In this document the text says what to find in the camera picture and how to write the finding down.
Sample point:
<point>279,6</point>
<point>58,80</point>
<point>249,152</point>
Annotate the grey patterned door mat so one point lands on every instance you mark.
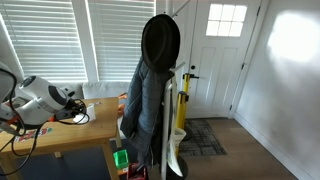
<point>203,136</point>

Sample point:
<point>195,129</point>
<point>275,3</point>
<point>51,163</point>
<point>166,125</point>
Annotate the black brimmed hat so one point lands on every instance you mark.
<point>160,43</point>

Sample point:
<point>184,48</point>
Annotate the light wooden table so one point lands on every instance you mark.
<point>96,131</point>

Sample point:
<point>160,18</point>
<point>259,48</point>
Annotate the white tote bag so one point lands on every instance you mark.
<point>174,150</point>

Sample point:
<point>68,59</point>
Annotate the red green sticker strip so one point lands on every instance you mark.
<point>31,134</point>

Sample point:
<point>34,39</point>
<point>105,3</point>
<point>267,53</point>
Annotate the narrow white window blind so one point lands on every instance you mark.
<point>120,40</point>

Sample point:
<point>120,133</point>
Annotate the light grey sofa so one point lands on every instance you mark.
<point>103,90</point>

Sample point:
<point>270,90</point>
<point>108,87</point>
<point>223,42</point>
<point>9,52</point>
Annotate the blue-grey puffer jacket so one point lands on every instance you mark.
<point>143,103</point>

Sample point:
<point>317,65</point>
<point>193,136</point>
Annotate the wide white window blind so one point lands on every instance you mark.
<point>46,40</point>

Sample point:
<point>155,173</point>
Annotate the white door with window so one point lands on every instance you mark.
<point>216,76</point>

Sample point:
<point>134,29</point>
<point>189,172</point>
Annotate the short yellow stanchion post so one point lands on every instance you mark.
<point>181,113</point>

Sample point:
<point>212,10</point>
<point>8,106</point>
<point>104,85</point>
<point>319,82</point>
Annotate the tall yellow stanchion post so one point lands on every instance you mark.
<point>186,85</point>

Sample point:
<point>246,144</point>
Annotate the green plastic box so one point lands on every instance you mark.
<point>120,159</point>

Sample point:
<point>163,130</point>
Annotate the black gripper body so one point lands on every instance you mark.
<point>66,111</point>

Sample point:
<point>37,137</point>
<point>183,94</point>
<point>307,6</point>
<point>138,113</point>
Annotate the white coat rack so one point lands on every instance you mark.
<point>165,133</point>

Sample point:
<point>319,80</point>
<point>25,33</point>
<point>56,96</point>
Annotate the small pale sticker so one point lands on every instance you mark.
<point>98,103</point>

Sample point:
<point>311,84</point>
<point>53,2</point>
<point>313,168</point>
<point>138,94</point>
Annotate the black deadbolt lock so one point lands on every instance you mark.
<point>192,67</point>

